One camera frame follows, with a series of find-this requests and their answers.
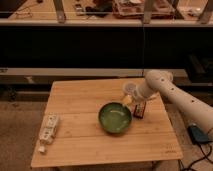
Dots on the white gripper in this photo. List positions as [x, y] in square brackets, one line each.
[141, 93]

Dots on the green ceramic bowl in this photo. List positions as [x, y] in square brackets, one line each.
[114, 118]

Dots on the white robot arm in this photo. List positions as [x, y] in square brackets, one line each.
[162, 81]

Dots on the white plastic cup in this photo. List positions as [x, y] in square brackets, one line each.
[129, 88]

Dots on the dark snack packet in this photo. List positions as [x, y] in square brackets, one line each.
[139, 110]

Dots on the wooden table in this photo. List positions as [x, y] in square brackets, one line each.
[80, 140]

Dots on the blue box on floor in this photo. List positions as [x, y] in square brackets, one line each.
[197, 136]

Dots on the white power strip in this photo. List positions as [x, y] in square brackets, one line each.
[48, 133]

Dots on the cluttered tray on shelf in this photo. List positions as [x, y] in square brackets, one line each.
[135, 8]

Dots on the metal shelf rack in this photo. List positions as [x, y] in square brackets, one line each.
[64, 38]

